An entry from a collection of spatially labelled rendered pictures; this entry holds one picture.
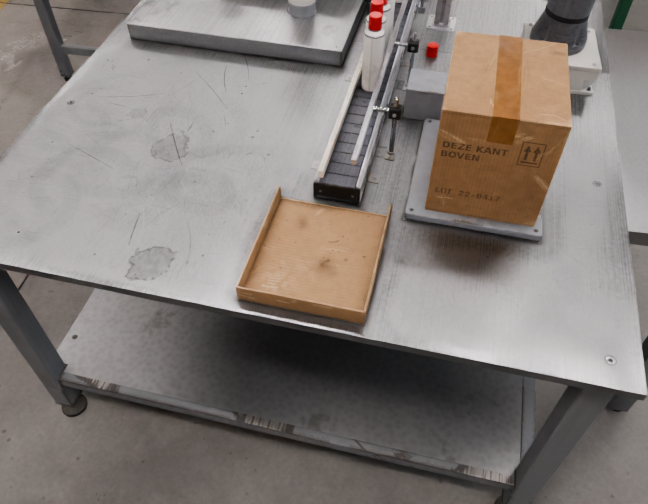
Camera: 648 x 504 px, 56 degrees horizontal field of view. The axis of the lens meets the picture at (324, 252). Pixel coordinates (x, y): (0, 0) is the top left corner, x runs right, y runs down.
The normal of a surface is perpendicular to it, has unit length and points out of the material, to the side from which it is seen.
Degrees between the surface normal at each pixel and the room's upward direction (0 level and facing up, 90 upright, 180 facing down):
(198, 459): 0
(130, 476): 0
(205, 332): 1
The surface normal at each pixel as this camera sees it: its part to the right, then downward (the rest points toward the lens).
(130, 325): 0.02, -0.65
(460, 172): -0.23, 0.73
